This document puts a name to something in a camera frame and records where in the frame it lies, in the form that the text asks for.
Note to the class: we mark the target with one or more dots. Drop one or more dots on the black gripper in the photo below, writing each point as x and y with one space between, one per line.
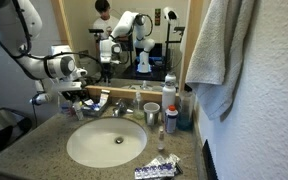
75 94

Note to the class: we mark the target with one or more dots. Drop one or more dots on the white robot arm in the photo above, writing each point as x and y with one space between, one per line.
57 66

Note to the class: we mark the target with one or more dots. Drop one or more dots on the white oval sink basin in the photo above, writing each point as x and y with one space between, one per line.
104 143

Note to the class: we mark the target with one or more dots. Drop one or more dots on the metal sink drain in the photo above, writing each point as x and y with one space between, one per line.
119 140

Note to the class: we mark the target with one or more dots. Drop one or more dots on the clear pump bottle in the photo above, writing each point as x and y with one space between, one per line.
138 108

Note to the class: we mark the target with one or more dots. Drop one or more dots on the large white bottle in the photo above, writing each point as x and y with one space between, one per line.
168 96

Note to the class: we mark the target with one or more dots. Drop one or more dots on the small clear spray bottle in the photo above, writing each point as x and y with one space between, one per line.
161 140

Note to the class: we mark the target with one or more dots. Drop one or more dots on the blue mouthwash bottle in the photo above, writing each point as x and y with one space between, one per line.
186 113

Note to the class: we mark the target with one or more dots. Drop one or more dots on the white blue toothpaste tube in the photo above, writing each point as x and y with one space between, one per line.
92 105

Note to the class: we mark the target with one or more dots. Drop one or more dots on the blue round container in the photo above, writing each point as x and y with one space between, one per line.
65 108

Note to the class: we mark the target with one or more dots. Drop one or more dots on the striped standing tube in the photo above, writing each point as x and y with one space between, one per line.
104 97

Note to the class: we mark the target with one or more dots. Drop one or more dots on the chrome faucet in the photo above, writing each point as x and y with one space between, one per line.
119 108

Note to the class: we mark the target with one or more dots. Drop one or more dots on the white mug with dark print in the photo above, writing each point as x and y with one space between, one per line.
151 115

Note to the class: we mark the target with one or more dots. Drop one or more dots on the black open bin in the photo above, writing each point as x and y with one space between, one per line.
7 131

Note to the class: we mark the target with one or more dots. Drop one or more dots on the orange capped shaving can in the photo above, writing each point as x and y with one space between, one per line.
171 121

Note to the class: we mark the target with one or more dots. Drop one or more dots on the blue white blister pack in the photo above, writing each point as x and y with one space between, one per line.
154 171

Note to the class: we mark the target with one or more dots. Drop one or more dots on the clear blister pack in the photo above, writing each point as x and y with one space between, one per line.
169 159

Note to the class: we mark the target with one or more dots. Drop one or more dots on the grey hanging towel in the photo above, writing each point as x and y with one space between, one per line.
217 66

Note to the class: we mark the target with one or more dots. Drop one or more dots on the white wall hair dryer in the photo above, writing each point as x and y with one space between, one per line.
40 99

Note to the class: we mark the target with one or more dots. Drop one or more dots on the wood framed wall mirror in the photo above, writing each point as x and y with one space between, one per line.
130 95

